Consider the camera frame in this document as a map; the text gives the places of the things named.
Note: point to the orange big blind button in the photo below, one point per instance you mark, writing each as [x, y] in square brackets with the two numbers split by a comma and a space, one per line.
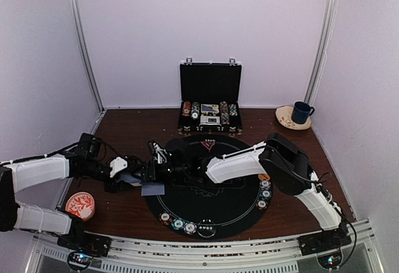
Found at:
[264, 177]

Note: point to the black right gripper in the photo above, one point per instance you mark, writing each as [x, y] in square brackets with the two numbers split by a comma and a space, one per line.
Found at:
[155, 178]

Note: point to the left aluminium frame post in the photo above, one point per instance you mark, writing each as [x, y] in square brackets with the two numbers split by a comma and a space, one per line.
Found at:
[84, 52]

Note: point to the clear round dealer button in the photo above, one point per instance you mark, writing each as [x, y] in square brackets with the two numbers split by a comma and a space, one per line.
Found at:
[206, 228]

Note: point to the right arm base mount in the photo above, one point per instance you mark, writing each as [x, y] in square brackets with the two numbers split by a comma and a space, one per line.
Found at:
[327, 247]

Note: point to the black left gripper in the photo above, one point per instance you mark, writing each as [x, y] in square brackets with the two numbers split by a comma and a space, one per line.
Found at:
[113, 187]

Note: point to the aluminium frame post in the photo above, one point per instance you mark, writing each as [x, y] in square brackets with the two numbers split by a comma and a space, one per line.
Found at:
[84, 52]
[321, 53]

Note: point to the right aluminium frame post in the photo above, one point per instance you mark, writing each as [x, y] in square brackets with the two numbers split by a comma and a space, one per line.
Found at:
[321, 53]

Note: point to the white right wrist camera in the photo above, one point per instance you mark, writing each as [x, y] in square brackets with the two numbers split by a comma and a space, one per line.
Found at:
[160, 155]

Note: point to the white blue chips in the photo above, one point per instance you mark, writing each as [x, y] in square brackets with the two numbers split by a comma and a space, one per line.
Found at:
[190, 228]
[265, 184]

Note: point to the red white round coaster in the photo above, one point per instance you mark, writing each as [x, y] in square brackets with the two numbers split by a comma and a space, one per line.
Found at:
[81, 204]

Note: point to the dark blue mug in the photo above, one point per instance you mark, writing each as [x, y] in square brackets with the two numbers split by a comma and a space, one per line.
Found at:
[301, 112]

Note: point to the green chips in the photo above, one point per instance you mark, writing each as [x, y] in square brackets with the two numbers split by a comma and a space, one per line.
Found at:
[266, 194]
[178, 224]

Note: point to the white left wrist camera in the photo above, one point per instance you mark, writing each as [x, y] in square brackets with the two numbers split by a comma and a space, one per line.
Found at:
[117, 165]

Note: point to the round black poker mat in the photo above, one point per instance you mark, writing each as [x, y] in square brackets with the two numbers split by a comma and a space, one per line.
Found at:
[231, 205]

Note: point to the multicolour chip row in case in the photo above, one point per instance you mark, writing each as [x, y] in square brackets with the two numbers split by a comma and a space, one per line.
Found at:
[224, 113]

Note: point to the blue card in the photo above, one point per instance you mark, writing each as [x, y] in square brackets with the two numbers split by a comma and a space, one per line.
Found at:
[152, 189]

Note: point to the black poker chip case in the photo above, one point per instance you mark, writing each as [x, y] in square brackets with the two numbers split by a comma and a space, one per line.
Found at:
[210, 83]

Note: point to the beige ceramic plate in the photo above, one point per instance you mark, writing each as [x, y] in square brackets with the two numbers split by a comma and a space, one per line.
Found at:
[284, 117]

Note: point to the white card box in case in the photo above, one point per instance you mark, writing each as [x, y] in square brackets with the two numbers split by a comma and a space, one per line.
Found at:
[209, 120]

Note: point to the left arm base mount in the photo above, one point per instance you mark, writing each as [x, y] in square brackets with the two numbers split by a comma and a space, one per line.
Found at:
[82, 253]

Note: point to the blue playing card deck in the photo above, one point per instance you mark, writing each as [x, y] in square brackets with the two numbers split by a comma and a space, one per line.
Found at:
[129, 179]

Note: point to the front aluminium rail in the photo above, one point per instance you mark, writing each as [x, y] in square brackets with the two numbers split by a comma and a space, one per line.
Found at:
[279, 254]

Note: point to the red chip row in case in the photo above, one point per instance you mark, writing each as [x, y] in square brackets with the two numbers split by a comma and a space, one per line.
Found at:
[186, 110]

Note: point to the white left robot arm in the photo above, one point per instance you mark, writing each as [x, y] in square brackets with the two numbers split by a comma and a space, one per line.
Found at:
[78, 160]

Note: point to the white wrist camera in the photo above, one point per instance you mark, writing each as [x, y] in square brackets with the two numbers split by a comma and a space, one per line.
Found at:
[117, 165]
[160, 155]

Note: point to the red triangle all-in marker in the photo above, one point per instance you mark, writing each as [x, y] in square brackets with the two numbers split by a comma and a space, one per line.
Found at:
[208, 144]

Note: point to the red black chips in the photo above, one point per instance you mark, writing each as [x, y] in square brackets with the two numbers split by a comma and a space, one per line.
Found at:
[166, 218]
[262, 204]

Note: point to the purple green chip row in case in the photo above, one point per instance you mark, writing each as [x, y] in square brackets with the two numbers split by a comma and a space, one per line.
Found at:
[233, 111]

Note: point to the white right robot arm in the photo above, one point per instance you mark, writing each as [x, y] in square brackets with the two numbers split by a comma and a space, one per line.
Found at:
[286, 164]

